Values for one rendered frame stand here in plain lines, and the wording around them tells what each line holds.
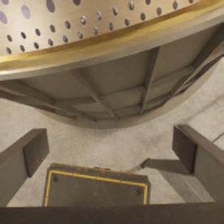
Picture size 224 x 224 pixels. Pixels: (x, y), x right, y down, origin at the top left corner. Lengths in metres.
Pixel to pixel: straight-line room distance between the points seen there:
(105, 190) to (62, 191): 0.29
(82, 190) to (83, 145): 0.43
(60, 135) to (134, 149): 0.67
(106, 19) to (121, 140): 1.21
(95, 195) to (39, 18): 1.04
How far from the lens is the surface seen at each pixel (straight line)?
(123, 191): 1.13
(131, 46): 0.27
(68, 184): 1.20
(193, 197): 1.20
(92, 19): 0.27
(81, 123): 1.45
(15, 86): 0.53
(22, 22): 0.30
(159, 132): 1.41
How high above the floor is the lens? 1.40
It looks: 78 degrees down
